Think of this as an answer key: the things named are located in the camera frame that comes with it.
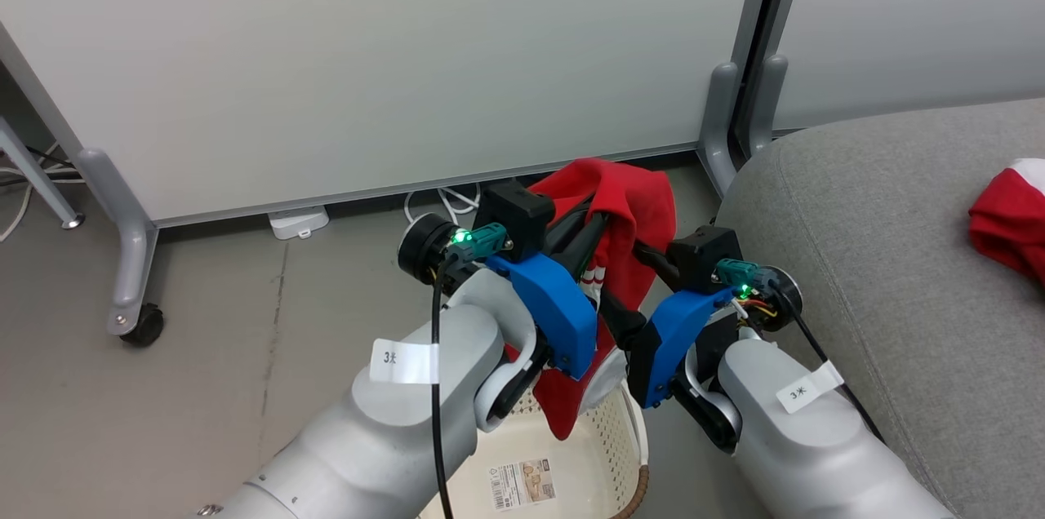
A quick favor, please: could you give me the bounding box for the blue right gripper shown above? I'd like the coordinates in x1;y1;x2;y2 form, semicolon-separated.
598;240;740;410

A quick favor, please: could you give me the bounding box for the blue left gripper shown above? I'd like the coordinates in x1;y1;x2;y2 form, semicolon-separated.
486;205;611;382

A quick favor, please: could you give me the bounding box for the red garment with striped trim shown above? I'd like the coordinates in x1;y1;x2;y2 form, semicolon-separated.
505;157;679;441

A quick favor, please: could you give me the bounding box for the red garment with white band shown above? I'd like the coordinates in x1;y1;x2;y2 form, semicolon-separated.
968;157;1045;286

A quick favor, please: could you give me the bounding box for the grey fabric sofa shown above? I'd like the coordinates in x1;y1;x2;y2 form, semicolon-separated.
714;99;1045;519

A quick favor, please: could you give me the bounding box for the cream plastic laundry basket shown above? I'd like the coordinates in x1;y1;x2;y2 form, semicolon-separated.
416;379;652;519

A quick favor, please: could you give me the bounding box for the grey partition foot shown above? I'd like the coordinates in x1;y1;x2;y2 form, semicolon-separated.
699;62;742;197
76;147;161;338
747;54;789;159

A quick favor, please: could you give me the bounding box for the printed basket sticker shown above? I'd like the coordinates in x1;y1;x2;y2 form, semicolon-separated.
488;458;558;512

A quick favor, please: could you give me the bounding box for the wide white partition panel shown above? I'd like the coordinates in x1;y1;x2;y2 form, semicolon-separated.
0;0;767;228

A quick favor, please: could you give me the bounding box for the white power adapter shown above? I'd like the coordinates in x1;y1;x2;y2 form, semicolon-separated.
268;206;331;242

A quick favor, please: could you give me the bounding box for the narrow white partition panel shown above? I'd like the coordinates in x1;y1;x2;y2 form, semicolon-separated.
772;0;1045;133

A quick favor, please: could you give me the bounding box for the black caster wheel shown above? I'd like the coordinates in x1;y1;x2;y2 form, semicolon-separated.
121;303;165;348

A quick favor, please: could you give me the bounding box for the coiled white cable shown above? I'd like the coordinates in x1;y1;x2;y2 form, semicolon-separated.
403;184;482;228

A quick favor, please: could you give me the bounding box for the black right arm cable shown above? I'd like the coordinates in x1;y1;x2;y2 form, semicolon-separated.
785;308;887;445

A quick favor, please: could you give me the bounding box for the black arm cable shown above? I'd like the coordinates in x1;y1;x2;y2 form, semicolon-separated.
785;308;887;445
429;256;460;519

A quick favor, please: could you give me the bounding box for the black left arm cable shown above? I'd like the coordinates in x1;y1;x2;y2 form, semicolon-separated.
429;256;460;519

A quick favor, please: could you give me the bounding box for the black desk cable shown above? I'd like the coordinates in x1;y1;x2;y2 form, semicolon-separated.
23;144;84;181

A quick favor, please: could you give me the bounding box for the white desk frame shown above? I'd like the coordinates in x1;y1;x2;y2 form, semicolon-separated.
0;116;87;231

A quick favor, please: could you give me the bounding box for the long white desk cable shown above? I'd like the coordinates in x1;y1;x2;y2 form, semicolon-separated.
0;168;51;244

